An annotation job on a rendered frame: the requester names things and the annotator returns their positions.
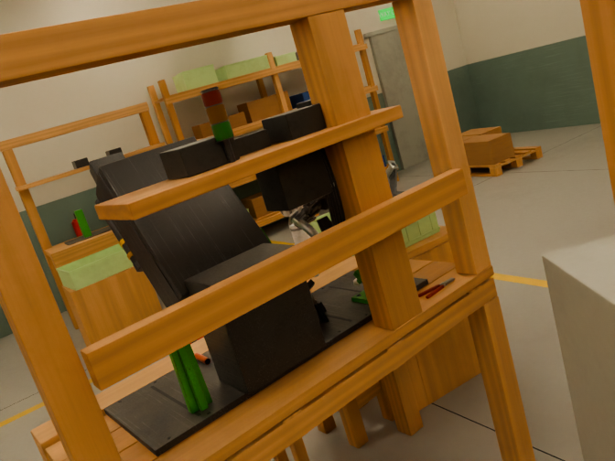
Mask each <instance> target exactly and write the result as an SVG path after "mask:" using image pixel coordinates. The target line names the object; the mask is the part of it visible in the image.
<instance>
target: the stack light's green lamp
mask: <svg viewBox="0 0 615 461"><path fill-rule="evenodd" d="M211 130H212V132H213V135H214V137H215V139H216V141H217V142H216V143H219V142H222V141H226V140H229V139H232V138H234V134H233V131H232V127H231V124H230V121H227V122H224V123H218V124H215V125H212V126H211Z"/></svg>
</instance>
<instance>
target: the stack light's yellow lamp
mask: <svg viewBox="0 0 615 461"><path fill-rule="evenodd" d="M206 113H207V115H208V118H209V122H210V126H212V125H215V124H218V123H224V122H227V121H229V120H228V119H229V117H228V114H227V112H226V109H225V106H224V104H219V105H216V106H212V107H210V108H207V109H206Z"/></svg>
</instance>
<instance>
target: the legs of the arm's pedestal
mask: <svg viewBox="0 0 615 461"><path fill-rule="evenodd" d="M375 396H377V399H378V403H379V405H380V408H381V412H382V415H383V418H384V419H387V420H390V421H394V414H393V411H392V407H391V404H390V401H389V398H388V394H387V391H386V388H385V385H384V381H383V379H381V380H379V381H378V382H376V383H375V384H374V385H373V386H372V387H370V388H369V389H368V390H366V391H365V392H363V393H362V394H360V395H359V396H358V397H356V398H355V399H354V400H352V401H351V402H349V403H348V404H346V405H345V406H344V407H342V408H341V409H339V410H338V412H340V417H341V420H342V423H343V426H344V429H345V432H346V435H347V438H348V441H349V444H350V445H352V446H354V447H356V448H361V447H362V446H363V445H365V444H366V443H367V442H368V441H369V440H368V437H367V434H366V431H365V428H364V424H363V421H362V418H361V413H360V410H359V409H361V408H362V407H363V406H364V405H366V404H367V403H368V402H369V401H370V400H371V399H373V398H374V397H375ZM336 427H337V426H336V424H335V421H334V418H333V414H332V415H331V416H330V417H329V418H328V419H326V420H325V421H324V422H322V423H320V424H319V425H318V430H319V431H320V432H322V433H324V434H328V433H329V432H330V431H332V430H333V429H334V428H336Z"/></svg>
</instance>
